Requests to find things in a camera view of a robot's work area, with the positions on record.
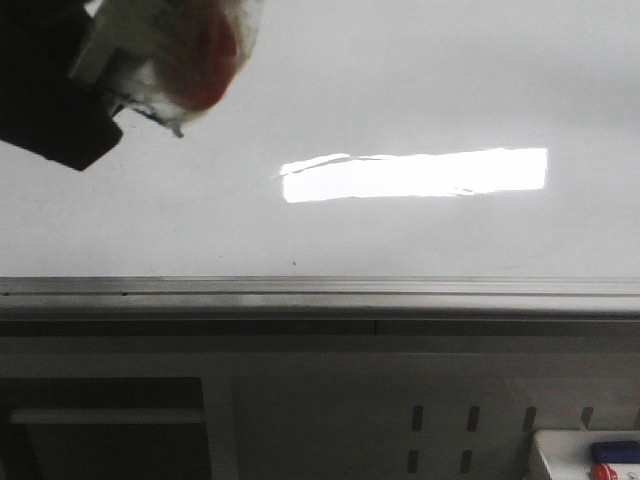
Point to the white slotted pegboard panel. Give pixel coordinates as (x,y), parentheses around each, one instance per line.
(420,416)

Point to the white storage bin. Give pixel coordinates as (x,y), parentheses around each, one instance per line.
(566,454)

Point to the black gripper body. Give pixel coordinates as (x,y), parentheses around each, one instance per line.
(42,110)

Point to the aluminium whiteboard frame rail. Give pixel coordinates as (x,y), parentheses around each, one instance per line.
(298,305)

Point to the white shelf bar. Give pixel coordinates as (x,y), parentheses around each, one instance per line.
(107,416)

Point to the white whiteboard surface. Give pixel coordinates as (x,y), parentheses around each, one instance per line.
(369,138)

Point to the white whiteboard marker black tip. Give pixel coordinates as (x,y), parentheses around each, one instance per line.
(116,25)

